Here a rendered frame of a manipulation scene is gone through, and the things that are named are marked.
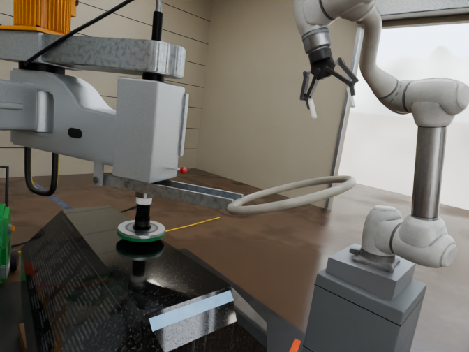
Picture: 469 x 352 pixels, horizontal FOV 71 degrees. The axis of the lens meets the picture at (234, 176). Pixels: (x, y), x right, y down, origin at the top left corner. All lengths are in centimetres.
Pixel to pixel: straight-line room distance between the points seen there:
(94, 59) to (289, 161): 535
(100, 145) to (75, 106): 22
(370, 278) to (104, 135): 133
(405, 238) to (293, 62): 549
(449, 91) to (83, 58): 144
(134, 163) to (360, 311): 118
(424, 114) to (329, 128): 478
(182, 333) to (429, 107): 118
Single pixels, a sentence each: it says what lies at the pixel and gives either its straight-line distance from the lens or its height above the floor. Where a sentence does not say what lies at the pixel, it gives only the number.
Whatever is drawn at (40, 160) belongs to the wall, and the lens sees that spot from 662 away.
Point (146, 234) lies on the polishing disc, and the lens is 155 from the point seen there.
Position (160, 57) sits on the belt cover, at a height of 168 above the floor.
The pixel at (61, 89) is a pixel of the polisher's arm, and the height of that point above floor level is 151.
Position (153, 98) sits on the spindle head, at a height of 152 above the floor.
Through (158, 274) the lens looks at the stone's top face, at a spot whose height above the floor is 87.
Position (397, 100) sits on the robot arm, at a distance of 151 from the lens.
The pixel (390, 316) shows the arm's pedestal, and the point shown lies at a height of 76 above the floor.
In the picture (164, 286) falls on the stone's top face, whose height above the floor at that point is 87.
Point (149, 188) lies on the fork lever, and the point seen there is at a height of 114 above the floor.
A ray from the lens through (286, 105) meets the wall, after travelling 667.
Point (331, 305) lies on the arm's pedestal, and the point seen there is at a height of 68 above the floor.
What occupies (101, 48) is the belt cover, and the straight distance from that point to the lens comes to 156.
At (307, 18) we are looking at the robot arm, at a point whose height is 183.
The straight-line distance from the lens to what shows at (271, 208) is 105.
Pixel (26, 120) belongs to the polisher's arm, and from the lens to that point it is 183.
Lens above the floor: 151
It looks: 11 degrees down
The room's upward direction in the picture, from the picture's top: 7 degrees clockwise
